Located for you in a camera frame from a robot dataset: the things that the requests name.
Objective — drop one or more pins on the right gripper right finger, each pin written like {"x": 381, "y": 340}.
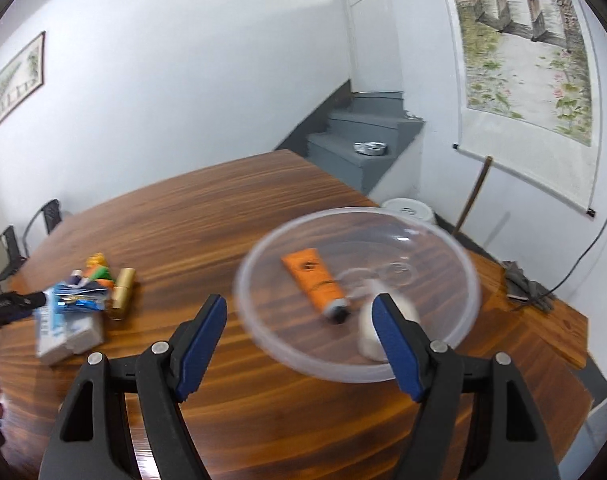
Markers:
{"x": 506, "y": 438}

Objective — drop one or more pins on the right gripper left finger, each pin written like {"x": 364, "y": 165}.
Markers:
{"x": 91, "y": 437}

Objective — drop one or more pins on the white medicine box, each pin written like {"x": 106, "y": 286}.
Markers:
{"x": 61, "y": 335}

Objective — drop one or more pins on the blue white toothpaste tube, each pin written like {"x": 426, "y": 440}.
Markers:
{"x": 89, "y": 298}

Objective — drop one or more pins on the blue bottle white cap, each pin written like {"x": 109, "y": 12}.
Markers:
{"x": 75, "y": 278}

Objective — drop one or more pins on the orange green toy block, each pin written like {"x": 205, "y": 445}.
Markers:
{"x": 98, "y": 273}

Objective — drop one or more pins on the yellow toy block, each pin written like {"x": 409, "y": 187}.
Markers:
{"x": 97, "y": 259}

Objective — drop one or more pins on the black metal chair near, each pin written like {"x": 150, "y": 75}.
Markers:
{"x": 14, "y": 258}

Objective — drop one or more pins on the black metal chair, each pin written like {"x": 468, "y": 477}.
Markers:
{"x": 14, "y": 258}
{"x": 51, "y": 215}

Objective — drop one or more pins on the black metal chair far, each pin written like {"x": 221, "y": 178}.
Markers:
{"x": 51, "y": 215}

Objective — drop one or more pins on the grey cloth pile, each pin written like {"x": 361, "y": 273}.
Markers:
{"x": 523, "y": 292}

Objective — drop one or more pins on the white round bottle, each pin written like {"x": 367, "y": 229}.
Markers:
{"x": 383, "y": 329}

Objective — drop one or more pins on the white bucket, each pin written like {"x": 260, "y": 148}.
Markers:
{"x": 412, "y": 208}

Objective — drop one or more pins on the wooden stick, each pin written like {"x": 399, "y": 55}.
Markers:
{"x": 487, "y": 164}

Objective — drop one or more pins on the clear plastic bowl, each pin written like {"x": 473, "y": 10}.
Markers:
{"x": 366, "y": 251}

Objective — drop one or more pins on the orange cream tube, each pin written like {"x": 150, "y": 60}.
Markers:
{"x": 314, "y": 279}

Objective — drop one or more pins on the foil bowl on stair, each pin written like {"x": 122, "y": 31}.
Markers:
{"x": 373, "y": 149}

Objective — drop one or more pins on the grey staircase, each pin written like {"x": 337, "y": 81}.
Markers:
{"x": 326, "y": 136}

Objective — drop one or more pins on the hanging scroll landscape painting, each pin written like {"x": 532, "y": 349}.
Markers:
{"x": 530, "y": 92}

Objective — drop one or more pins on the framed wall picture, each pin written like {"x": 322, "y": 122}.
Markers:
{"x": 22, "y": 76}

